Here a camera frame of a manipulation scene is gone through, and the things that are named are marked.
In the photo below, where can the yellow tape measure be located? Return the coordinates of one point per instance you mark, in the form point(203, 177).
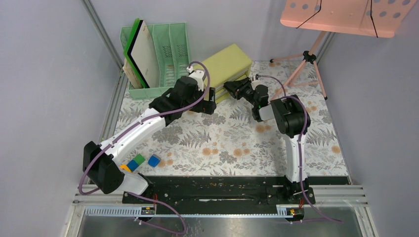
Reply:
point(126, 168)

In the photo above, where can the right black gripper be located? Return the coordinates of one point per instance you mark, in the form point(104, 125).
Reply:
point(236, 88)

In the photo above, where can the green clip file folder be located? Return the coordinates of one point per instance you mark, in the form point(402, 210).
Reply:
point(128, 49)

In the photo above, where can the mint green file organizer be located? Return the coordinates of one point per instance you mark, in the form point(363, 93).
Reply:
point(172, 51)

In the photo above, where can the green small block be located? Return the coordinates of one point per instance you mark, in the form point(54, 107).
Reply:
point(139, 159)

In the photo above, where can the green Treehouse book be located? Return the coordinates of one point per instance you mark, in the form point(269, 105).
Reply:
point(128, 78)

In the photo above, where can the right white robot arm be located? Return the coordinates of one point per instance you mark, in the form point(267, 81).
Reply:
point(290, 116)

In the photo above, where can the white perforated board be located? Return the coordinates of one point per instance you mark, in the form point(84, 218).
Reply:
point(145, 56)

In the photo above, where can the aluminium rail frame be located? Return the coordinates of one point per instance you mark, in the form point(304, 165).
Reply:
point(74, 217)

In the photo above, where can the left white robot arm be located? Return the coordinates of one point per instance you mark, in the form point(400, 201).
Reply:
point(103, 162)

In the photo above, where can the small blue cap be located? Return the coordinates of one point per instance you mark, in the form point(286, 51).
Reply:
point(154, 160)

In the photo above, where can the blue block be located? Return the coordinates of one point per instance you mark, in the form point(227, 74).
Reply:
point(132, 165)

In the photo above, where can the yellow-green drawer cabinet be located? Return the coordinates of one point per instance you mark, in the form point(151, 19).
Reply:
point(229, 64)

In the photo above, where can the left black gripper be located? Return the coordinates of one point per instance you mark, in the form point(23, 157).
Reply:
point(208, 107)

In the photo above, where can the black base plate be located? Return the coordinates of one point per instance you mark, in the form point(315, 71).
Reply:
point(213, 195)

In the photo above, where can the floral table mat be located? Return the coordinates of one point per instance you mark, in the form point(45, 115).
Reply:
point(230, 142)

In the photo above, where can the pink music stand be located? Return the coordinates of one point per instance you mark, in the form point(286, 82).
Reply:
point(371, 66)

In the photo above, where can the purple cartoon book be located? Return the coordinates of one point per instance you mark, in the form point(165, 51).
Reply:
point(131, 77)

